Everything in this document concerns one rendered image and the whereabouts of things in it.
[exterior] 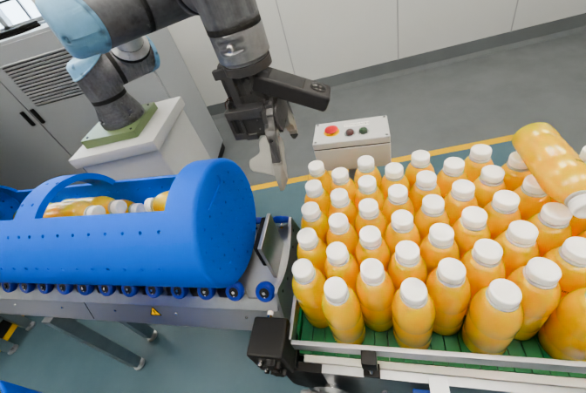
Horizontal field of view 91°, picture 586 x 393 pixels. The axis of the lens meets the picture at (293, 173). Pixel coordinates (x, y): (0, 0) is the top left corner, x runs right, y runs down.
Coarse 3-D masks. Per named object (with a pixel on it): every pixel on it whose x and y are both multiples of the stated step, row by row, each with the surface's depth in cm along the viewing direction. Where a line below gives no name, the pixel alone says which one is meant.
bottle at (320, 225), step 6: (318, 216) 62; (324, 216) 64; (306, 222) 63; (312, 222) 63; (318, 222) 62; (324, 222) 63; (312, 228) 63; (318, 228) 63; (324, 228) 63; (318, 234) 63; (324, 234) 64; (324, 240) 65
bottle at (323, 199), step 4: (324, 192) 69; (308, 196) 68; (312, 196) 67; (316, 196) 67; (320, 196) 68; (324, 196) 68; (328, 196) 69; (304, 200) 70; (308, 200) 68; (312, 200) 68; (316, 200) 67; (320, 200) 68; (324, 200) 68; (328, 200) 69; (320, 204) 68; (324, 204) 68; (328, 204) 69; (320, 208) 68; (324, 208) 68; (328, 208) 69; (324, 212) 69
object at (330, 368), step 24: (312, 360) 58; (336, 360) 57; (360, 360) 56; (312, 384) 64; (360, 384) 58; (384, 384) 56; (408, 384) 53; (456, 384) 50; (480, 384) 49; (504, 384) 48; (528, 384) 48; (552, 384) 47; (576, 384) 46
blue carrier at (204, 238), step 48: (0, 192) 95; (48, 192) 67; (96, 192) 89; (144, 192) 85; (192, 192) 54; (240, 192) 70; (0, 240) 65; (48, 240) 61; (96, 240) 58; (144, 240) 55; (192, 240) 52; (240, 240) 68
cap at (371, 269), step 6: (372, 258) 50; (366, 264) 49; (372, 264) 49; (378, 264) 49; (360, 270) 49; (366, 270) 49; (372, 270) 48; (378, 270) 48; (384, 270) 49; (366, 276) 48; (372, 276) 48; (378, 276) 47; (372, 282) 48
